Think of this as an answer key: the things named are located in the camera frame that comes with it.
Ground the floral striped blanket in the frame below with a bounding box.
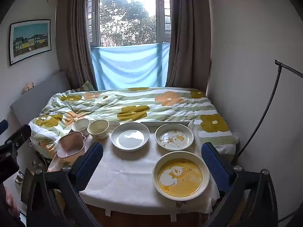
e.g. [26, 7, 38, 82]
[28, 87, 239, 158]

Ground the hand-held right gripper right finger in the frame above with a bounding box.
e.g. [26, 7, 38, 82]
[201, 142, 278, 227]

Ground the green patterned pillow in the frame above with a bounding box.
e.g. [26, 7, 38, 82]
[74, 80, 95, 92]

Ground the cream bowl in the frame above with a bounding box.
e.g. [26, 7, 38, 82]
[71, 118, 91, 133]
[87, 119, 110, 139]

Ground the plain white plate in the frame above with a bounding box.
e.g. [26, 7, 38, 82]
[111, 122, 150, 151]

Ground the white floral tablecloth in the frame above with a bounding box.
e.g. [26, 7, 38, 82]
[47, 120, 220, 214]

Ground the blue cloth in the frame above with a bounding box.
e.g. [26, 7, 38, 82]
[91, 42, 170, 90]

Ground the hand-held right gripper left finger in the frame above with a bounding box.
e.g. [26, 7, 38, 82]
[26, 142, 104, 227]

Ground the framed wall picture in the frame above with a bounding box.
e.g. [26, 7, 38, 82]
[9, 19, 52, 66]

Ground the grey headboard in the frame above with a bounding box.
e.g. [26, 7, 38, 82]
[10, 70, 70, 124]

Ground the large yellow duck plate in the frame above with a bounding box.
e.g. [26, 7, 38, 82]
[152, 151, 210, 200]

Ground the small white duck plate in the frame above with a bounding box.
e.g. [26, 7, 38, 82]
[155, 124, 194, 151]

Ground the small wall sticker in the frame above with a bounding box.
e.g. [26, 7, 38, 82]
[22, 82, 35, 94]

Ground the person's left hand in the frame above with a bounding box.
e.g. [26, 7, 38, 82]
[5, 189, 20, 217]

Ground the brown curtain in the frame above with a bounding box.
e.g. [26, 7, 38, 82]
[55, 0, 98, 91]
[165, 0, 212, 93]

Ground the window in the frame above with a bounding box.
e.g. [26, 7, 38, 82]
[88, 0, 171, 48]

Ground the pink eared bowl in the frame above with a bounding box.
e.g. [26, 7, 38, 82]
[56, 131, 86, 159]

